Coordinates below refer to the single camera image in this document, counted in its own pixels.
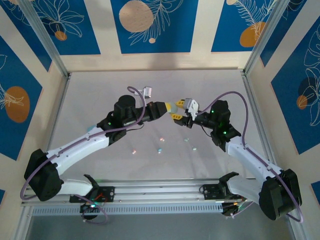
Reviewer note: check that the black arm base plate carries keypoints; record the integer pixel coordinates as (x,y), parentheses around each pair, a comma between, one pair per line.
(107,193)
(210,192)

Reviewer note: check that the aluminium table side rail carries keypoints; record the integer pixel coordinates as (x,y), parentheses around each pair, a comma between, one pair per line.
(61,100)
(254,100)

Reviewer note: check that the aluminium frame post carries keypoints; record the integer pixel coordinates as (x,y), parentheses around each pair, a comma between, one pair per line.
(298,231)
(50,47)
(272,37)
(22,225)

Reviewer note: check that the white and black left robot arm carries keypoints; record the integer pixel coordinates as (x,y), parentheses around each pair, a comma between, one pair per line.
(75,152)

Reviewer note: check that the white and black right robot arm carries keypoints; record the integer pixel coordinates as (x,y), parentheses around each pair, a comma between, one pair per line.
(250,160)

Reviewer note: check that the mint green earbud charging case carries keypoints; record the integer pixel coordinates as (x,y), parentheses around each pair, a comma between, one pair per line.
(174,108)

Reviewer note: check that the blue earbud charging case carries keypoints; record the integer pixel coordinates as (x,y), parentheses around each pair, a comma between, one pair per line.
(90,128)

